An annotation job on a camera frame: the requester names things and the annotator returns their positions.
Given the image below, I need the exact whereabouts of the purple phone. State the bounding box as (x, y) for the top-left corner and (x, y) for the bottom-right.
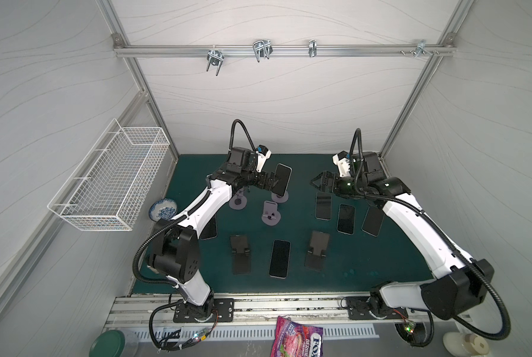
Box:
(199, 217), (218, 240)

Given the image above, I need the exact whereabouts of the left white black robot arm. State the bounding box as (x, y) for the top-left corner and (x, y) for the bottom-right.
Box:
(132, 119), (280, 320)

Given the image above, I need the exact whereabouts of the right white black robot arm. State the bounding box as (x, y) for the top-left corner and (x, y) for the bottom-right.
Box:
(310, 129), (511, 341)

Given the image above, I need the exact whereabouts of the back centre round stand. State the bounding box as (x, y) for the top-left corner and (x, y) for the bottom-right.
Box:
(271, 191), (289, 204)

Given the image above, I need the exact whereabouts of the round stand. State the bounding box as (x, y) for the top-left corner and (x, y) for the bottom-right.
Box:
(262, 201), (281, 226)
(229, 189), (248, 211)
(271, 191), (289, 204)

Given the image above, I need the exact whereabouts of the back left round stand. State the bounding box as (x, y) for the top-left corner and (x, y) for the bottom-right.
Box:
(229, 189), (248, 211)

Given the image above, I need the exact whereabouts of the middle round stand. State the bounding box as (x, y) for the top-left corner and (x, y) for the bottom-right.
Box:
(262, 201), (281, 226)

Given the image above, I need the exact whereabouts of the front left folding stand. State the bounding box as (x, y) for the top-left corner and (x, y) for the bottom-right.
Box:
(230, 235), (251, 275)

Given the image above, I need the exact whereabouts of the folding stand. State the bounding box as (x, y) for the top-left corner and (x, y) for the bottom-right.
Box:
(305, 231), (330, 272)
(230, 235), (251, 275)

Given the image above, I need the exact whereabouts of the front right folding stand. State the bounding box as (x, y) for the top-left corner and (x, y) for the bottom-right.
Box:
(305, 231), (330, 272)

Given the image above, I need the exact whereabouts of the blue white ceramic bowl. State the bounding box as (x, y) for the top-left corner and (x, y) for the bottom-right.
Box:
(148, 198), (178, 222)

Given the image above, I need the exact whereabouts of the left metal U-bolt clamp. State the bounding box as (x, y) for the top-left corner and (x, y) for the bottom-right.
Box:
(206, 48), (224, 76)

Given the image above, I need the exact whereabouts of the metal u-bolt clamp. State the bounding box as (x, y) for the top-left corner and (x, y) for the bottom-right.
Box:
(252, 40), (273, 62)
(206, 48), (224, 76)

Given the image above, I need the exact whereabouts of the centre metal U-bolt clamp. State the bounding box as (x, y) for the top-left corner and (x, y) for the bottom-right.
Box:
(252, 40), (273, 62)

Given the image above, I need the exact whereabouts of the white vent grille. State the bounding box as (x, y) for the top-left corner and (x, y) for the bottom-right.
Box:
(154, 323), (379, 342)

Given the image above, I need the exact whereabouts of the pink snack bag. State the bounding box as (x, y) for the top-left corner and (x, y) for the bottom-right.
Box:
(270, 316), (324, 357)

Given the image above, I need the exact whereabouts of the aluminium cross bar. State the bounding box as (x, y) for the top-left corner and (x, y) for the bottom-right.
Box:
(114, 43), (456, 58)

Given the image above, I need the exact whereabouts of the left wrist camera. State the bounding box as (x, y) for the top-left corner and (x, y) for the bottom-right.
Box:
(256, 145), (271, 173)

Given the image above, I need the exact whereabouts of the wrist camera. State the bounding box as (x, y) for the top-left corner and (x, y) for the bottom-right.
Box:
(332, 150), (351, 178)
(256, 145), (271, 173)

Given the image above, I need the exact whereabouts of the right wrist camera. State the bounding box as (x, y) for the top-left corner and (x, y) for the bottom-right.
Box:
(332, 150), (351, 178)

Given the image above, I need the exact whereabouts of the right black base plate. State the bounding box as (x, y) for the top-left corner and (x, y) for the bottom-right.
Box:
(340, 295), (408, 321)

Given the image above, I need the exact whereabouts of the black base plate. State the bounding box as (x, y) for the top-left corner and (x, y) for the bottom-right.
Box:
(340, 295), (408, 321)
(173, 297), (235, 324)

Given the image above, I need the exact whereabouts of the small metal bracket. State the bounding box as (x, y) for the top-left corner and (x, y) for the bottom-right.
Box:
(309, 40), (317, 58)

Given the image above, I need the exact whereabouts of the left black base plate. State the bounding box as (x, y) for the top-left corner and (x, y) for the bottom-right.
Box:
(173, 297), (235, 324)

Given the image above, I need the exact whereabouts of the white wire basket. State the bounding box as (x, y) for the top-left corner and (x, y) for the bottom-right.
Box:
(47, 119), (169, 231)

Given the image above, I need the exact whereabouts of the right metal bolt bracket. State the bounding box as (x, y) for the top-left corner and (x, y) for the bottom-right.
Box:
(400, 40), (440, 58)

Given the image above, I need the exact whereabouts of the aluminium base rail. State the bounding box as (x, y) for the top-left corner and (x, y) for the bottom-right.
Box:
(104, 292), (472, 329)

